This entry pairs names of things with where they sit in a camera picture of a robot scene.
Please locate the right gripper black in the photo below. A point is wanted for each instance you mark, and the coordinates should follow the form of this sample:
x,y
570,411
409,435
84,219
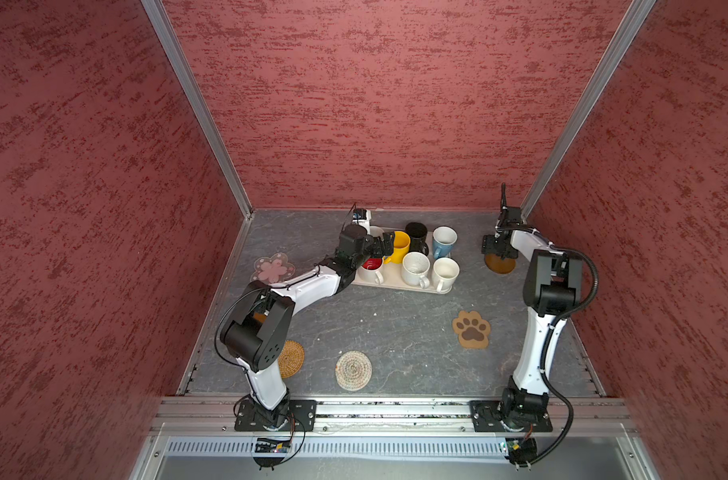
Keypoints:
x,y
489,246

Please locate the beige serving tray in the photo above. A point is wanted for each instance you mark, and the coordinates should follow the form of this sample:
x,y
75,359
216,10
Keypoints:
x,y
392,272

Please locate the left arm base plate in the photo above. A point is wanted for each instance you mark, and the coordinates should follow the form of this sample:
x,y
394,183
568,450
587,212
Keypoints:
x,y
251,416

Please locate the light blue mug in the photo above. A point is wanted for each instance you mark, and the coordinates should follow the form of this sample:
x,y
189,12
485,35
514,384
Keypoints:
x,y
443,241

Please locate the yellow mug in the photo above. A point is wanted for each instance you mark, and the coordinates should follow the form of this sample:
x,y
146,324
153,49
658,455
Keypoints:
x,y
401,246

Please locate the pink flower coaster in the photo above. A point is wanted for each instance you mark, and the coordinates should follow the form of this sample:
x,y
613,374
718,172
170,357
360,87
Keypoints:
x,y
273,269

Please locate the white mug red inside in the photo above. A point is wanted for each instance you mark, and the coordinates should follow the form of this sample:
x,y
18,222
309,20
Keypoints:
x,y
371,271

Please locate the white mug right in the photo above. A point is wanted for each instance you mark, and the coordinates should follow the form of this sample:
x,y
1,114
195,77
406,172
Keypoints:
x,y
444,274

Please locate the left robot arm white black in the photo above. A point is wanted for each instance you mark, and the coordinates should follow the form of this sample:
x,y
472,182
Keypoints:
x,y
254,329

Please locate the brown woven rattan coaster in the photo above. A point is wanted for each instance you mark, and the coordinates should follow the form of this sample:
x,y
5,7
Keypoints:
x,y
291,359

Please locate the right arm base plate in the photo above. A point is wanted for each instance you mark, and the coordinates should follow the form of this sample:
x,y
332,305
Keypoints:
x,y
495,416

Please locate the brown round wooden coaster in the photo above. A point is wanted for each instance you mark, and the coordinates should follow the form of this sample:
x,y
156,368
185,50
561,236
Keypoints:
x,y
499,265

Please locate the beige woven spiral coaster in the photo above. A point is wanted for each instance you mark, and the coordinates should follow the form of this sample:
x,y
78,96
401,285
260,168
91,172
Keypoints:
x,y
353,371

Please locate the black mug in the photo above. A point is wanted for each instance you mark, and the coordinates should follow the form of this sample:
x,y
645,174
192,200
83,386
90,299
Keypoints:
x,y
417,233

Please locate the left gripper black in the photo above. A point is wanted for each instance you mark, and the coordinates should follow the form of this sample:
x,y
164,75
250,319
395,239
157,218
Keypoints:
x,y
387,245

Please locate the brown paw coaster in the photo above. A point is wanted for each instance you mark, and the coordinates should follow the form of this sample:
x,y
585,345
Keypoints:
x,y
472,330

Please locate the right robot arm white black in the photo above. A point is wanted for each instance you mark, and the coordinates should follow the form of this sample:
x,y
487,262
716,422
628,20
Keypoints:
x,y
559,283

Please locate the aluminium mounting rail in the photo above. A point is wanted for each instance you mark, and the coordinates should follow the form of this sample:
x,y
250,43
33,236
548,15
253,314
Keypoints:
x,y
378,416

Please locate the white mug centre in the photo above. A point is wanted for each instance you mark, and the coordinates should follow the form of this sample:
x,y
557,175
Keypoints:
x,y
415,270

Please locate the white mug purple band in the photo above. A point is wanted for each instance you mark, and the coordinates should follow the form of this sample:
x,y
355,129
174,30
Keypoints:
x,y
376,232

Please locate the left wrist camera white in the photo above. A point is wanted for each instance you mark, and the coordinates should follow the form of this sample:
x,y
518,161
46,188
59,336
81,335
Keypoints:
x,y
361,216

